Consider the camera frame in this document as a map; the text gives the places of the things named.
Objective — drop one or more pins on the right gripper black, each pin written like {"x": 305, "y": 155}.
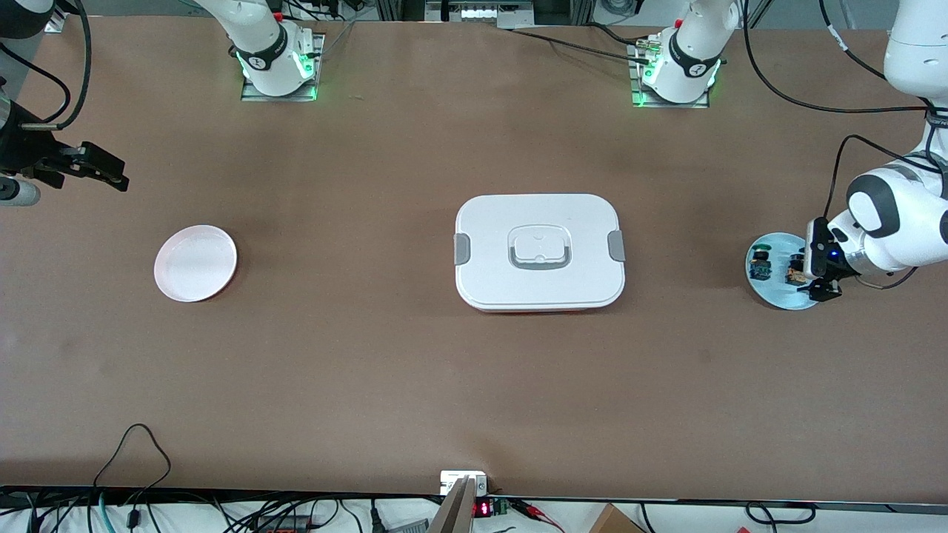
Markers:
{"x": 20, "y": 150}

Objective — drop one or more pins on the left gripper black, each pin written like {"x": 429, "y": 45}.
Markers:
{"x": 840, "y": 269}

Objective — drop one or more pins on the orange and black switch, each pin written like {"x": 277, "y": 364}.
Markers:
{"x": 796, "y": 275}

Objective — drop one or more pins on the light blue round plate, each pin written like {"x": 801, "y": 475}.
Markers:
{"x": 778, "y": 295}

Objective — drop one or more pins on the pink round plate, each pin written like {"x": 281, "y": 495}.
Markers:
{"x": 194, "y": 263}

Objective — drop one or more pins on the white lidded lunch box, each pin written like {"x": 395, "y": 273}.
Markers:
{"x": 541, "y": 285}

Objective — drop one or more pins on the brown cardboard box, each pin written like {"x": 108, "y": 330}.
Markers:
{"x": 611, "y": 522}

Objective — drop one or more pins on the red clip lead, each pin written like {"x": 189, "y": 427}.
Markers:
{"x": 537, "y": 512}

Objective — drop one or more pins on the red LED display module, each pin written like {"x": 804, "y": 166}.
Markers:
{"x": 485, "y": 508}

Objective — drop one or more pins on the white power strip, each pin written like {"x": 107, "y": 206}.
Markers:
{"x": 481, "y": 12}

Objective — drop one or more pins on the small white box device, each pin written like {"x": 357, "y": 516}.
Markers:
{"x": 452, "y": 477}

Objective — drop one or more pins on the grey aluminium profile bar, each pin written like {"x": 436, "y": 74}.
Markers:
{"x": 453, "y": 514}

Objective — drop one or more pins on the aluminium frame post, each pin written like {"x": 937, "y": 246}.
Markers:
{"x": 53, "y": 26}

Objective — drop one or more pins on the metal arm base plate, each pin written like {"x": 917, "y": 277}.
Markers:
{"x": 638, "y": 100}
{"x": 311, "y": 81}

